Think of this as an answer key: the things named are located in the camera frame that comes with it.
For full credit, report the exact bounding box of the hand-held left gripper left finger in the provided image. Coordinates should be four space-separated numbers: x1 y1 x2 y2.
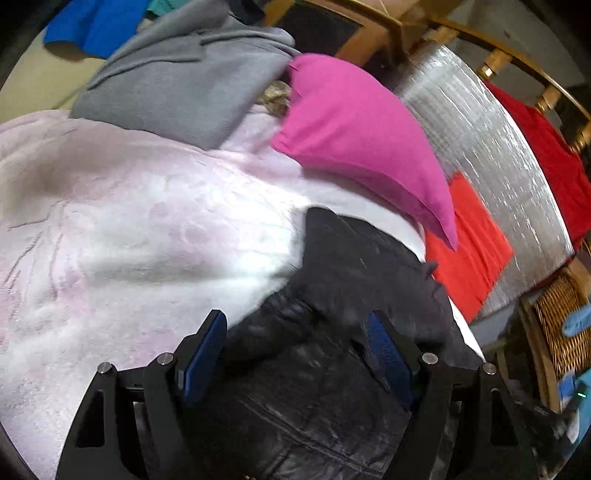
55 310 228 480

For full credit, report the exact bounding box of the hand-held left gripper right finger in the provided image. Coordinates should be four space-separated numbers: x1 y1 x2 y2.
367 310 539 480

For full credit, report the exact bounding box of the black jacket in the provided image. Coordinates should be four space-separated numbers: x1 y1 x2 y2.
185 207 485 480

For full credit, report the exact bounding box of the wicker basket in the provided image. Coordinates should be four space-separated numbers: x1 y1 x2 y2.
519 240 591 411

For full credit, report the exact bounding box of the orange-red cushion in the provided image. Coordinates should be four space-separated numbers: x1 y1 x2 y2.
425 172 515 323

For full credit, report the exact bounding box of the pale pink fleece blanket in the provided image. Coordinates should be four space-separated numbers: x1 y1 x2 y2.
0 108 485 480

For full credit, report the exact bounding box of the magenta pillow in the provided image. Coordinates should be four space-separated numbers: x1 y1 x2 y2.
271 53 459 251

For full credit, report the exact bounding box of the silver foil mat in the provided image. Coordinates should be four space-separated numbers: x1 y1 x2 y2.
383 41 575 324

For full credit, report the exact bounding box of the red cloth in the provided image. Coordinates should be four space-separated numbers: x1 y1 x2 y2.
485 80 591 250

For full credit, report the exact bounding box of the patterned cloth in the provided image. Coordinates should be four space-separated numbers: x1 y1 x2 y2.
261 80 294 116

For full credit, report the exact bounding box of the grey coat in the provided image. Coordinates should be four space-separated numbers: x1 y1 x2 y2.
71 9 296 151

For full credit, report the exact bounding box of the wooden spindle headboard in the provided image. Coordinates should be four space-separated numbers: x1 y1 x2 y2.
429 14 591 155

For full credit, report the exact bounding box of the wooden cabinet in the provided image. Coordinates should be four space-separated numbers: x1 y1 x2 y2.
263 0 430 70

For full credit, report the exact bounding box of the blue garment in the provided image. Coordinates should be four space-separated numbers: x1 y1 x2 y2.
42 0 153 60

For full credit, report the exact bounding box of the teal garment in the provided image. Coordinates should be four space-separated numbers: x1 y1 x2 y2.
147 0 195 14

